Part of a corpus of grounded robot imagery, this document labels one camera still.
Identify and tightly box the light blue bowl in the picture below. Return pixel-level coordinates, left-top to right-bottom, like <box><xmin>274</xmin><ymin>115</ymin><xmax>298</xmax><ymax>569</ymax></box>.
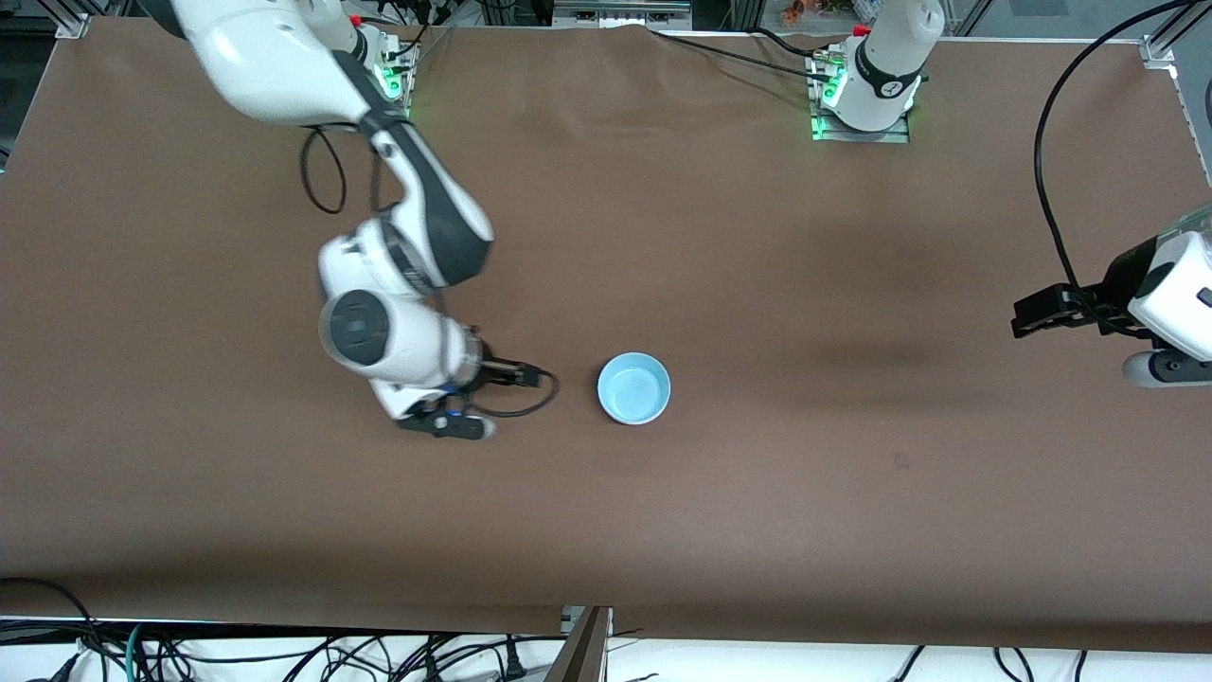
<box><xmin>597</xmin><ymin>351</ymin><xmax>672</xmax><ymax>426</ymax></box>

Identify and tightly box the black cable on table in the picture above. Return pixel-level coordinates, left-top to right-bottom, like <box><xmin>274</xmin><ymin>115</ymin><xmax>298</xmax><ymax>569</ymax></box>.
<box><xmin>649</xmin><ymin>27</ymin><xmax>839</xmax><ymax>81</ymax></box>

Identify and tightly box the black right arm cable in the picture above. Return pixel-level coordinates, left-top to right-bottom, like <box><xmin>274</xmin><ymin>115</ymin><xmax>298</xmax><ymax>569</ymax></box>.
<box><xmin>299</xmin><ymin>126</ymin><xmax>561</xmax><ymax>420</ymax></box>

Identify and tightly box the brown table cover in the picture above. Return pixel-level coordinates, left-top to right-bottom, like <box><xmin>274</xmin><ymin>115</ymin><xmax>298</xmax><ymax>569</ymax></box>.
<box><xmin>0</xmin><ymin>19</ymin><xmax>1212</xmax><ymax>655</ymax></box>

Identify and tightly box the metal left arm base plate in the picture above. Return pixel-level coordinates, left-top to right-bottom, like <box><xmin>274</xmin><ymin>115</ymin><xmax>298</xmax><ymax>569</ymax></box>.
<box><xmin>808</xmin><ymin>47</ymin><xmax>912</xmax><ymax>145</ymax></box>

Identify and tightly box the aluminium frame bar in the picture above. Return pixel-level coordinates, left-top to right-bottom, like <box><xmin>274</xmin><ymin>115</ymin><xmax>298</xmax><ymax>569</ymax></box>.
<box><xmin>552</xmin><ymin>0</ymin><xmax>694</xmax><ymax>29</ymax></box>

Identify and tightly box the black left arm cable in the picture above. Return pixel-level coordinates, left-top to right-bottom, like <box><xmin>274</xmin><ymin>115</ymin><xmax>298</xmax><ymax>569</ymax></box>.
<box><xmin>1034</xmin><ymin>0</ymin><xmax>1203</xmax><ymax>290</ymax></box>

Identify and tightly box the brown metal post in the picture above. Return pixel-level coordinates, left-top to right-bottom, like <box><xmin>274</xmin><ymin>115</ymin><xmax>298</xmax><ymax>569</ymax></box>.
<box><xmin>547</xmin><ymin>606</ymin><xmax>614</xmax><ymax>682</ymax></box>

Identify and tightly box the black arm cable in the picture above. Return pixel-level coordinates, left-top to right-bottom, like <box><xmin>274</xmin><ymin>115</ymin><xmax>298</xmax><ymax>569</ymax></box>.
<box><xmin>299</xmin><ymin>126</ymin><xmax>561</xmax><ymax>420</ymax></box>
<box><xmin>1034</xmin><ymin>0</ymin><xmax>1203</xmax><ymax>290</ymax></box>

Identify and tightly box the thick black floor cable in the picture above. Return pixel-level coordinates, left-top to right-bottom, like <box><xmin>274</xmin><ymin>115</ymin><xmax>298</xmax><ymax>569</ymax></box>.
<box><xmin>0</xmin><ymin>578</ymin><xmax>100</xmax><ymax>682</ymax></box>

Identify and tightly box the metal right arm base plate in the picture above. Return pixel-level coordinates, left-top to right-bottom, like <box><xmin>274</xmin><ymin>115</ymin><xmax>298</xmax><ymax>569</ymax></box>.
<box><xmin>374</xmin><ymin>38</ymin><xmax>418</xmax><ymax>122</ymax></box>

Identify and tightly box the aluminium corner profile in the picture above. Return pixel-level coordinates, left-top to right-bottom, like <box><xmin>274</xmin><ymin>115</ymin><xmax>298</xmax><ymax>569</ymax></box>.
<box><xmin>1141</xmin><ymin>0</ymin><xmax>1212</xmax><ymax>67</ymax></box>

